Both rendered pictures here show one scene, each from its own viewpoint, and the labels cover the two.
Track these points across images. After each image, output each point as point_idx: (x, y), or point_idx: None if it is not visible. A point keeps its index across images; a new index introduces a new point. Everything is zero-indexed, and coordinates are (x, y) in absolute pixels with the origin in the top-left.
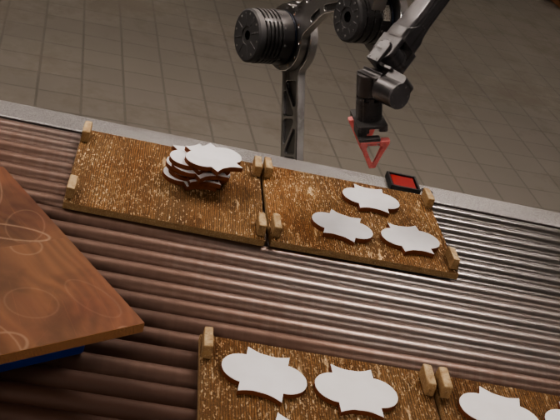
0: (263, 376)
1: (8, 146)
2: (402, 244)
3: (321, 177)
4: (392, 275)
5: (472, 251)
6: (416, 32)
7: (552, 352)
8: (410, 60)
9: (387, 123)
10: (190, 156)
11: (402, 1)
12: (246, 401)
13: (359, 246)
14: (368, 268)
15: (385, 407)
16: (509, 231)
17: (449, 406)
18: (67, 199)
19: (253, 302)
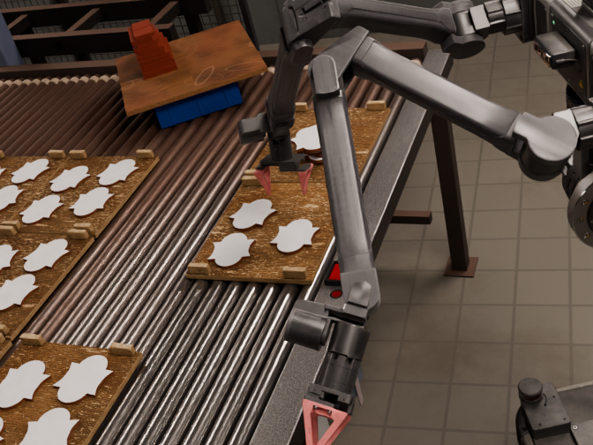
0: (115, 171)
1: (368, 91)
2: (222, 242)
3: None
4: (202, 244)
5: (225, 300)
6: (269, 100)
7: (90, 313)
8: (270, 122)
9: (263, 162)
10: (310, 128)
11: (588, 179)
12: (105, 169)
13: (229, 223)
14: (211, 231)
15: (74, 209)
16: (257, 343)
17: (65, 238)
18: None
19: (187, 178)
